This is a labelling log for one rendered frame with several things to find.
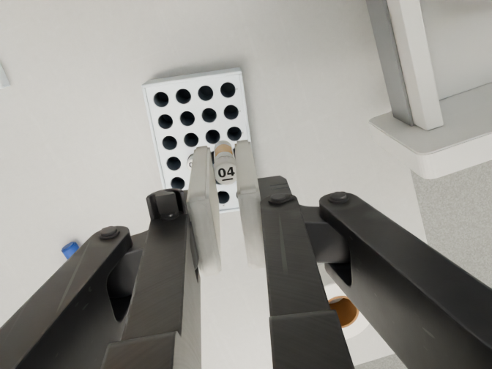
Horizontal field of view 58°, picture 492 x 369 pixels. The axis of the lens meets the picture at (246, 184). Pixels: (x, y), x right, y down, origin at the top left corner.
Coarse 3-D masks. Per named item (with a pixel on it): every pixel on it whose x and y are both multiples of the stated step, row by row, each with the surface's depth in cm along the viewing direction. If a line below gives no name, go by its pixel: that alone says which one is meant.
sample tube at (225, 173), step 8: (216, 144) 25; (224, 144) 24; (216, 152) 23; (224, 152) 23; (232, 152) 23; (216, 160) 22; (224, 160) 21; (232, 160) 21; (216, 168) 21; (224, 168) 21; (232, 168) 21; (216, 176) 21; (224, 176) 21; (232, 176) 21; (224, 184) 21
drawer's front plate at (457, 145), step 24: (456, 96) 34; (480, 96) 32; (384, 120) 34; (456, 120) 29; (480, 120) 28; (384, 144) 33; (408, 144) 28; (432, 144) 27; (456, 144) 26; (480, 144) 26; (432, 168) 26; (456, 168) 26
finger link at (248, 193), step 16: (240, 144) 20; (240, 160) 18; (240, 176) 16; (256, 176) 16; (240, 192) 15; (256, 192) 15; (240, 208) 15; (256, 208) 15; (256, 224) 15; (256, 240) 15; (256, 256) 15
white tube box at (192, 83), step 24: (216, 72) 38; (240, 72) 37; (144, 96) 37; (168, 96) 37; (192, 96) 37; (216, 96) 38; (240, 96) 38; (168, 120) 41; (192, 120) 40; (216, 120) 38; (240, 120) 38; (168, 144) 40; (192, 144) 40; (168, 168) 39
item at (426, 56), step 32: (384, 0) 28; (416, 0) 26; (448, 0) 32; (480, 0) 32; (384, 32) 30; (416, 32) 27; (448, 32) 33; (480, 32) 33; (384, 64) 32; (416, 64) 28; (448, 64) 33; (480, 64) 34; (416, 96) 29; (448, 96) 34
